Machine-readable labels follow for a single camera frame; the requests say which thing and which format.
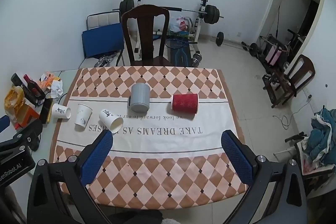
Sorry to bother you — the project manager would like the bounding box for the white paper cup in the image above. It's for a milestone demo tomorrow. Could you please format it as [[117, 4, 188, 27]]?
[[75, 104, 92, 128], [51, 103, 71, 119], [99, 109, 123, 134]]

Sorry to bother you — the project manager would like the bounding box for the white upright paper cup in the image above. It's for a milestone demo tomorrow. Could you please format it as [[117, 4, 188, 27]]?
[[75, 104, 92, 128]]

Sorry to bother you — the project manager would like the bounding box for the grey cylindrical cup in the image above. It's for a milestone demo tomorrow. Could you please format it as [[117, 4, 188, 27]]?
[[127, 83, 150, 113]]

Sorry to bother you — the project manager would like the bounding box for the red textured paper cup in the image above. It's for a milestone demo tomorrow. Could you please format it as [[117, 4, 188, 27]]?
[[171, 94, 199, 114]]

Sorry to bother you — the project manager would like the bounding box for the checkered tablecloth with text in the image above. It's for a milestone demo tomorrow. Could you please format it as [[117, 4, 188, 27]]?
[[50, 67, 247, 209]]

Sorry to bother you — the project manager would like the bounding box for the crumpled white tissue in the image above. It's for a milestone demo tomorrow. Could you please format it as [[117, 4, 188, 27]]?
[[50, 80, 63, 99]]

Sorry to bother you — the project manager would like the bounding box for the pile of teal clothes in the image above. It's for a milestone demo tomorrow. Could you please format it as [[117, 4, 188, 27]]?
[[301, 106, 335, 175]]

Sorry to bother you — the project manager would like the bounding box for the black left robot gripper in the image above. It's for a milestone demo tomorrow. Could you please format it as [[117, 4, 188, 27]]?
[[1, 119, 43, 189]]

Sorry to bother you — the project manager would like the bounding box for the dark wooden chair right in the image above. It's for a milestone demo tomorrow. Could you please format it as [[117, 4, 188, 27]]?
[[262, 55, 315, 109]]

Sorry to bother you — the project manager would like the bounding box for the orange cardboard box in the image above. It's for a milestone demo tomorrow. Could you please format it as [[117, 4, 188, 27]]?
[[14, 104, 39, 130]]

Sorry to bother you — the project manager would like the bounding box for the orange snack wrapper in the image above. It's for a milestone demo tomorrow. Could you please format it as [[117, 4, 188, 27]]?
[[38, 72, 60, 91]]

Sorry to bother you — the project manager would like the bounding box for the dark wine bottle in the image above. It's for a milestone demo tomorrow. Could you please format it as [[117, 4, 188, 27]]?
[[23, 75, 46, 100]]

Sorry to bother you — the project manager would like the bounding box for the yellow plastic bag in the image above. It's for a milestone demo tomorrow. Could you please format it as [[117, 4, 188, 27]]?
[[3, 86, 25, 122]]

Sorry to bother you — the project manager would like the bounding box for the black box on table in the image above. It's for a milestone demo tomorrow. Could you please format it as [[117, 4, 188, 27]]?
[[11, 73, 42, 107]]

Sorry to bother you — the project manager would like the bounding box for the metal dumbbell on floor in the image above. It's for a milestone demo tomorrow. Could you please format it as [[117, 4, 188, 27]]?
[[191, 52, 202, 68]]

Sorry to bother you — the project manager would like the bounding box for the small barbell on floor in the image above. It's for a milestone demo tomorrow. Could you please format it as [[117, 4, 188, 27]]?
[[215, 32, 259, 57]]

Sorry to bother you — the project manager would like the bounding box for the pink item on rack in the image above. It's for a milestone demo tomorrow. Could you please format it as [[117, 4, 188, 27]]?
[[265, 46, 282, 66]]

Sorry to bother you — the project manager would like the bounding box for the blue folded mat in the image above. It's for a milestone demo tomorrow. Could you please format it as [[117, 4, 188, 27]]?
[[81, 23, 124, 58]]

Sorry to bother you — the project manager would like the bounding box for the white padded bench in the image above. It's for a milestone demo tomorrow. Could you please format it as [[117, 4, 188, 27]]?
[[86, 11, 120, 30]]

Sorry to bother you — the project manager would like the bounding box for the red white plastic bag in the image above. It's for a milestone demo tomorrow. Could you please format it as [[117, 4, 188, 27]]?
[[169, 15, 193, 33]]

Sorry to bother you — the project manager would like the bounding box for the barbell with black plates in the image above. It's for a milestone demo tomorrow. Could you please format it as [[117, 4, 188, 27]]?
[[113, 0, 223, 24]]

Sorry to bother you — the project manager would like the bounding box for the white weight bench rack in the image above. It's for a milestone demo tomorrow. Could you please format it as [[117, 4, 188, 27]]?
[[132, 0, 211, 62]]

